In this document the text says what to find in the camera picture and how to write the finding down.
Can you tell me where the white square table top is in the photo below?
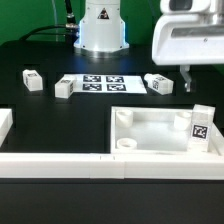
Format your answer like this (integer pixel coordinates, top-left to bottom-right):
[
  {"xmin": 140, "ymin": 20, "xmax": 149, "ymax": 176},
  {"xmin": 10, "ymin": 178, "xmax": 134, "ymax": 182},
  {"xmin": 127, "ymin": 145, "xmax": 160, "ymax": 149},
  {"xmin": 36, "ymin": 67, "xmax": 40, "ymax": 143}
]
[{"xmin": 110, "ymin": 107, "xmax": 224, "ymax": 155}]

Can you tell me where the white fiducial marker sheet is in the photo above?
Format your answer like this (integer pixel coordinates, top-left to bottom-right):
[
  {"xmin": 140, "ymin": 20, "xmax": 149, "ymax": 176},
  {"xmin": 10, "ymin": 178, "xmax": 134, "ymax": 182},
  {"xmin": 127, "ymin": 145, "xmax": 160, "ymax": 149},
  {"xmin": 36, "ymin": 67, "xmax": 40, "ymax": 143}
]
[{"xmin": 64, "ymin": 74, "xmax": 147, "ymax": 94}]

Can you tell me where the black cable bundle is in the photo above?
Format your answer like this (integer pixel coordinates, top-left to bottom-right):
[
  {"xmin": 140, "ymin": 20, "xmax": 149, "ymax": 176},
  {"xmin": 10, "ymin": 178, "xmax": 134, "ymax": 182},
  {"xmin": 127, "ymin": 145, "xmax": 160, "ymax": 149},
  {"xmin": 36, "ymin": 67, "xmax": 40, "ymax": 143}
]
[{"xmin": 19, "ymin": 0, "xmax": 80, "ymax": 43}]

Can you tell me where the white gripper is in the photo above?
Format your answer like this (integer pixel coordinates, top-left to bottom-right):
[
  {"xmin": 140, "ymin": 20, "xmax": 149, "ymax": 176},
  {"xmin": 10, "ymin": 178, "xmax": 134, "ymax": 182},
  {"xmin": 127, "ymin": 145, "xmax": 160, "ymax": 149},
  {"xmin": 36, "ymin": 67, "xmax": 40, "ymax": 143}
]
[{"xmin": 152, "ymin": 0, "xmax": 224, "ymax": 92}]

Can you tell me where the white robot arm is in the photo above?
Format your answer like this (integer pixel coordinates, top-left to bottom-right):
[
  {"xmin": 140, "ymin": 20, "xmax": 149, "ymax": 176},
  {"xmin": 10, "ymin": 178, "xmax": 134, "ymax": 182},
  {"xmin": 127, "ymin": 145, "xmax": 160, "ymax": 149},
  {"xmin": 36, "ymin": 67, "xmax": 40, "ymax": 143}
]
[{"xmin": 74, "ymin": 0, "xmax": 224, "ymax": 88}]

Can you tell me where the white U-shaped obstacle fence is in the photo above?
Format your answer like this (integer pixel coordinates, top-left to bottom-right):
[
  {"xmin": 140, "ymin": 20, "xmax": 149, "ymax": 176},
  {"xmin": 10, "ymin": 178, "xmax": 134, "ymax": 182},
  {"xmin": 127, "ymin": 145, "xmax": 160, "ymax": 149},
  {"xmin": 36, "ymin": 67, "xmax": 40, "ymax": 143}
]
[{"xmin": 0, "ymin": 108, "xmax": 224, "ymax": 181}]

